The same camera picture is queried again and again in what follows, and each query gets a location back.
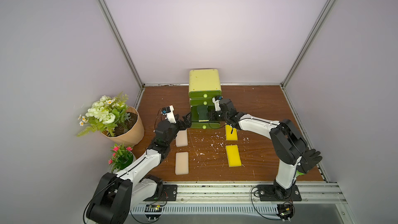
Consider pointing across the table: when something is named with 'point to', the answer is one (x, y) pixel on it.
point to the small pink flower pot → (122, 158)
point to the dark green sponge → (202, 111)
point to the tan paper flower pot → (132, 137)
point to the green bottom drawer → (195, 123)
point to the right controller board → (285, 211)
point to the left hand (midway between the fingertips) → (187, 113)
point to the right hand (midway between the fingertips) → (206, 110)
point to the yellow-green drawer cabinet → (204, 85)
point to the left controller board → (153, 212)
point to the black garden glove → (310, 158)
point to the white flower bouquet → (104, 115)
